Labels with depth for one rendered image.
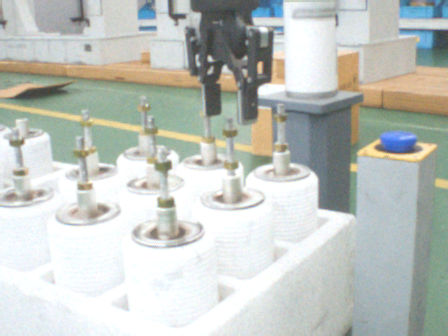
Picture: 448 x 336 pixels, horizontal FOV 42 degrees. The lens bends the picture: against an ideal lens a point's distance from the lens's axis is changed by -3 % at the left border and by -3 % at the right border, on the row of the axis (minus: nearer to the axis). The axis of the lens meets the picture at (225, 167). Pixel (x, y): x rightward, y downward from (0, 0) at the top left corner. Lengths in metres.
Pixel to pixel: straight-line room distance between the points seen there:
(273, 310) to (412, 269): 0.16
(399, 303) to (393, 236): 0.08
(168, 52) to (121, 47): 0.72
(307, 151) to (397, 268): 0.43
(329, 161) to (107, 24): 3.17
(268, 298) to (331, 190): 0.47
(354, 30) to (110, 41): 1.88
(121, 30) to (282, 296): 3.60
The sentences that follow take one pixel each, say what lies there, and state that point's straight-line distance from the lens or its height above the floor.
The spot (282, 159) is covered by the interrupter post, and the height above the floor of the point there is 0.27.
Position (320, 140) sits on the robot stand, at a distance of 1.06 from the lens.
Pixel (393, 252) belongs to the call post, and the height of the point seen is 0.21.
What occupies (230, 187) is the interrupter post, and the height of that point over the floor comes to 0.27.
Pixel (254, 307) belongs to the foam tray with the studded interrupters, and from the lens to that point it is 0.64.
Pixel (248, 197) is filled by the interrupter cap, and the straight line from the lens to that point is 0.70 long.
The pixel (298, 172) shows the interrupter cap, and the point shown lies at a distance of 0.79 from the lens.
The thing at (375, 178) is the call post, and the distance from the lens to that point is 0.65.
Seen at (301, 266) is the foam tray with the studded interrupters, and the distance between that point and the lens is 0.72.
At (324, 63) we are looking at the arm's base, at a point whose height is 0.36.
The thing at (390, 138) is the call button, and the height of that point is 0.33.
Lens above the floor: 0.48
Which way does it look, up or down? 16 degrees down
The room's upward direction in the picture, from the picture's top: 2 degrees counter-clockwise
